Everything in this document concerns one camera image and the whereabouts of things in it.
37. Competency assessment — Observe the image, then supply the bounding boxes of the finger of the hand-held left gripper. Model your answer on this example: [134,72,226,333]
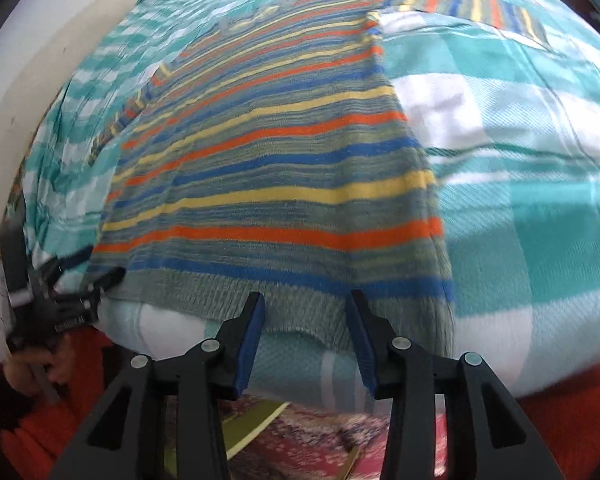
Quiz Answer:
[79,266,127,307]
[42,245,93,287]

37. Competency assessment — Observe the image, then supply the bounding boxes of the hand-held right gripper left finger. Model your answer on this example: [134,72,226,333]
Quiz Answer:
[50,291,267,480]

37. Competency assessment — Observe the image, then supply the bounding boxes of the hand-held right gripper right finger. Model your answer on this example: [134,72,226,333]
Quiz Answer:
[345,289,565,480]

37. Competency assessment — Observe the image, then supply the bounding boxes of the striped knit sweater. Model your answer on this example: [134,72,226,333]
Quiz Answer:
[87,0,551,361]

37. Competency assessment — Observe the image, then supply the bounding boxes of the person's left hand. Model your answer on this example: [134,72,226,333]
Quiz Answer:
[4,334,77,397]

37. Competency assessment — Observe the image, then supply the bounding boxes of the olive green panel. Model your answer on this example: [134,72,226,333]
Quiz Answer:
[165,401,292,467]

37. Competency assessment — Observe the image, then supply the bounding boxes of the red patterned rug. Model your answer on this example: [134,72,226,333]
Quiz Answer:
[220,395,451,480]

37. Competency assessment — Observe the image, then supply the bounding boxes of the teal plaid blanket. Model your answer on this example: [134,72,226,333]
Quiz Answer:
[15,0,600,416]

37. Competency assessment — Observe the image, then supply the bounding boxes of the person's red garment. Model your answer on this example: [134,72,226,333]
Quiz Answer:
[65,327,600,480]

